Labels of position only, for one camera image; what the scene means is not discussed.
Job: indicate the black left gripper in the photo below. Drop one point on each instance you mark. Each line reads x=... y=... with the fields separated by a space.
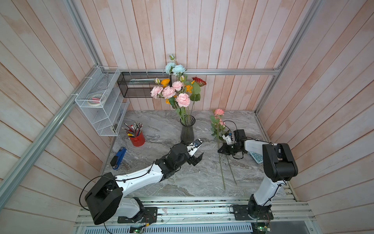
x=192 y=159

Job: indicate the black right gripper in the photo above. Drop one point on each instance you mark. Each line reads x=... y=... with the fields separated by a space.
x=224 y=150

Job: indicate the pink peony spray stem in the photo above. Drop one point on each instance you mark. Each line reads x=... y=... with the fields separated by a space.
x=217 y=125

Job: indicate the pink carnation spray stem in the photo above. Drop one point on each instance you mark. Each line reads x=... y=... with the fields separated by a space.
x=172 y=92

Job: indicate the large pink rose stem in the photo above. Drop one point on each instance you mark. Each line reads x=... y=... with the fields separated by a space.
x=229 y=131

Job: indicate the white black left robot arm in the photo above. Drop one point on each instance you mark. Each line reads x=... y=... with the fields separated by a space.
x=109 y=196

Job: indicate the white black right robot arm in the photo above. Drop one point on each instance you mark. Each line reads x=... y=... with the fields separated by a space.
x=279 y=167

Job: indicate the dark ribbed glass vase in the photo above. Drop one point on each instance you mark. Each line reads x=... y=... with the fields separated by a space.
x=187 y=132

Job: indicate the light blue calculator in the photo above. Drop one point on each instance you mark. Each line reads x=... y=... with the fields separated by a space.
x=257 y=157

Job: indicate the red pen cup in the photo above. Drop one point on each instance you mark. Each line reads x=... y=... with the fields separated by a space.
x=135 y=134

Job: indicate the red flower stem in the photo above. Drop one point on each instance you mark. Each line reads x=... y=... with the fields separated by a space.
x=197 y=84

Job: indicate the blue stapler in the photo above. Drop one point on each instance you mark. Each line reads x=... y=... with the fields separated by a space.
x=117 y=159

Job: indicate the orange flower stem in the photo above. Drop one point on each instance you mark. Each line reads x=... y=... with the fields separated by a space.
x=175 y=86

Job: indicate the light blue flower stem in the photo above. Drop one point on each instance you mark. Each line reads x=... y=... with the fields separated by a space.
x=173 y=68

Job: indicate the tape roll on shelf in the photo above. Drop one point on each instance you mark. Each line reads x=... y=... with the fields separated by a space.
x=96 y=100

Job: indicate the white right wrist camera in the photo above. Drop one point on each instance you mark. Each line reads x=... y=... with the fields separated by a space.
x=230 y=140

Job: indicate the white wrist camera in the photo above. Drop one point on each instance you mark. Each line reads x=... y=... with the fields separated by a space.
x=230 y=140
x=194 y=146

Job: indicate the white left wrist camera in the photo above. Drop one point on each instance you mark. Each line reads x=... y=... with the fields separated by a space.
x=194 y=146

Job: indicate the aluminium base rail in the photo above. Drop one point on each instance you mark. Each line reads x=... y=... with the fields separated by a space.
x=209 y=215

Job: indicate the black wire mesh basket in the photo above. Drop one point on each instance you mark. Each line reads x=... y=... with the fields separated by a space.
x=139 y=84

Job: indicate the white wire mesh shelf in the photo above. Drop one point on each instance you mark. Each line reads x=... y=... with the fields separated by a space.
x=106 y=119

